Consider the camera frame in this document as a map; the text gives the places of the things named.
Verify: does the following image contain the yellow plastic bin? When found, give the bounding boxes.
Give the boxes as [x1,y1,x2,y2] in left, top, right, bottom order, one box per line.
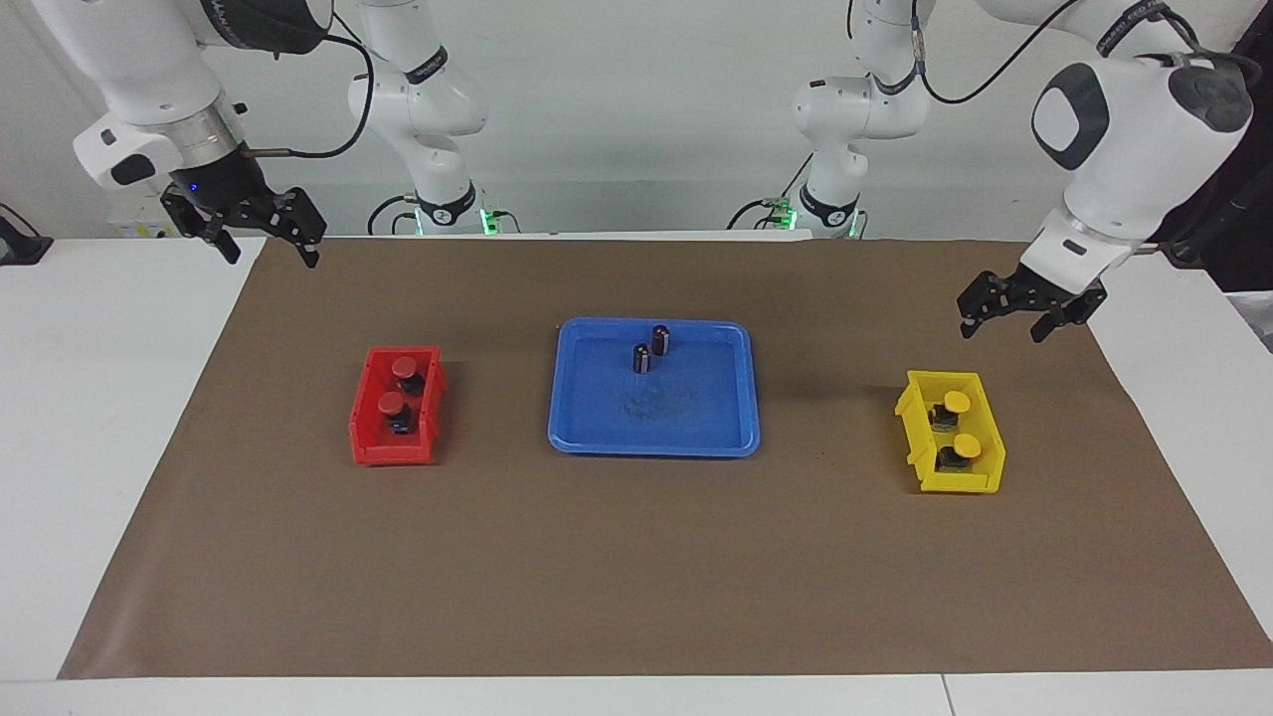
[893,371,1006,494]

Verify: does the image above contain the black tripod stand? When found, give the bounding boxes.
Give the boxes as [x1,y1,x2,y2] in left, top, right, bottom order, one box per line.
[1159,164,1273,271]

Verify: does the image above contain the red plastic bin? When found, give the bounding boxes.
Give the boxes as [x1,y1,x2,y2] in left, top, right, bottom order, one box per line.
[348,345,449,466]

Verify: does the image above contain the blue plastic tray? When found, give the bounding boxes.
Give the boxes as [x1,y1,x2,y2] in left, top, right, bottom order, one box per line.
[547,317,762,458]

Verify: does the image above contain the brown paper table mat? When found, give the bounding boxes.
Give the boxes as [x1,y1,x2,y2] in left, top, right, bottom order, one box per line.
[57,239,1273,680]

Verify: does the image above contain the black right base cable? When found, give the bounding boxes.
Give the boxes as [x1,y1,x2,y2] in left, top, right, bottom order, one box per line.
[367,193,421,237]

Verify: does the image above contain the black base cable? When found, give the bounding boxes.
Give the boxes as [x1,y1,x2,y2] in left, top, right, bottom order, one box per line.
[726,154,815,231]
[367,193,421,237]

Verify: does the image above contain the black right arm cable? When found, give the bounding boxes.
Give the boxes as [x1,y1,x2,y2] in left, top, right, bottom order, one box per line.
[239,33,376,161]

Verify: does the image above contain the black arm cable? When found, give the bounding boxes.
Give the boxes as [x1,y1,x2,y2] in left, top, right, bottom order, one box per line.
[239,33,376,161]
[845,0,1085,106]

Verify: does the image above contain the black clamp mount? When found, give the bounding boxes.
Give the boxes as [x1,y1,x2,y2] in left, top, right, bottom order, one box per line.
[0,203,54,267]

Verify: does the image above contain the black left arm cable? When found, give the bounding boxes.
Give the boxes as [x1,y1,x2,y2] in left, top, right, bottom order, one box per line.
[845,0,1085,106]

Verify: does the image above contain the black left base cable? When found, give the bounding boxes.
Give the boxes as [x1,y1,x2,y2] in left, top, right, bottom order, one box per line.
[726,154,815,231]

